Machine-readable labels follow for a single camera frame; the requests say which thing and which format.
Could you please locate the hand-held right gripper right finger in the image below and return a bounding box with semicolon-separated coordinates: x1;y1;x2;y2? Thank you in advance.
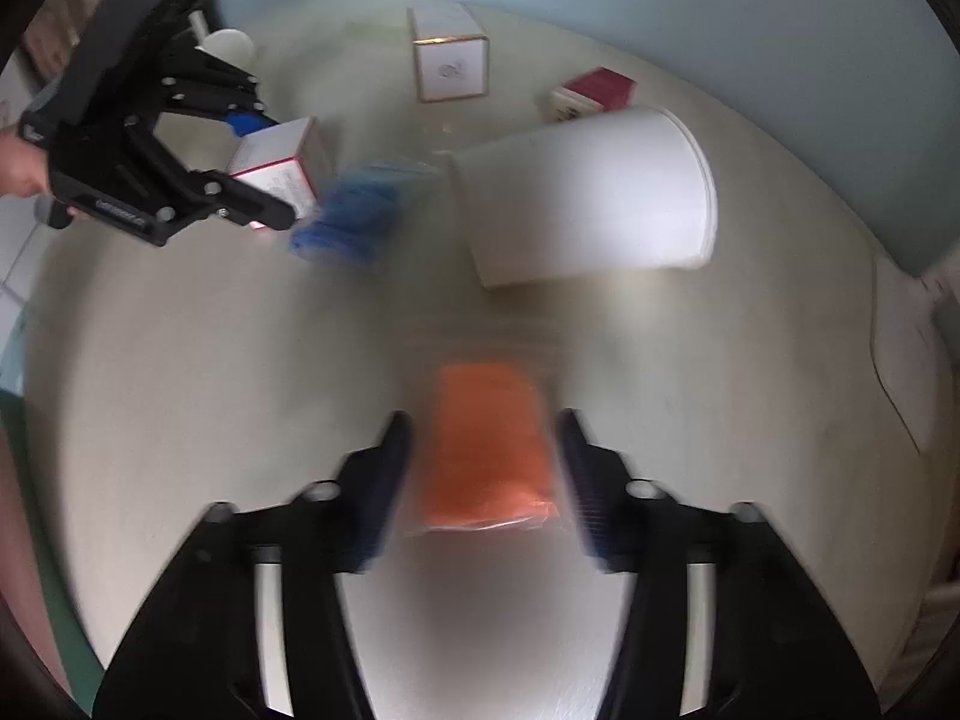
559;409;878;720

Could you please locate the small white paper cup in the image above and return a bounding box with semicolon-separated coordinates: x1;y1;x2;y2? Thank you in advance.
196;28;257;70

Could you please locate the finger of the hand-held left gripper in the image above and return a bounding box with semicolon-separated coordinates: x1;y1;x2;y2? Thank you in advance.
161;47;282;137
148;127;299;232

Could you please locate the white box with red label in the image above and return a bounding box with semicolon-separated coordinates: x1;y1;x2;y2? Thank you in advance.
228;116;335;231

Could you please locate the large white paper cup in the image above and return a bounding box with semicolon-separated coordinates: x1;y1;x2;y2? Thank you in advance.
448;105;720;290

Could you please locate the person's left hand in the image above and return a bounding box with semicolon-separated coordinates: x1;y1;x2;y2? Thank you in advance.
0;131;53;200

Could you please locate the white box with gold trim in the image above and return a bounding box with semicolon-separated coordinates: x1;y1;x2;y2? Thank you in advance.
406;4;493;103

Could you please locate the blue clay bag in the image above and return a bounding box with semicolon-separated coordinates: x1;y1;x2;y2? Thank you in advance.
288;157;445;272

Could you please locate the small maroon box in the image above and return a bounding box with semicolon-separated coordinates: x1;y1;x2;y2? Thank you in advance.
544;67;639;125

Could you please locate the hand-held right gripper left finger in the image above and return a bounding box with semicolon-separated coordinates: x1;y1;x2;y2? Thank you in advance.
94;411;413;720

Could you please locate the orange clay bag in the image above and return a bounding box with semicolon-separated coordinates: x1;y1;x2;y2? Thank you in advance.
400;360;565;539

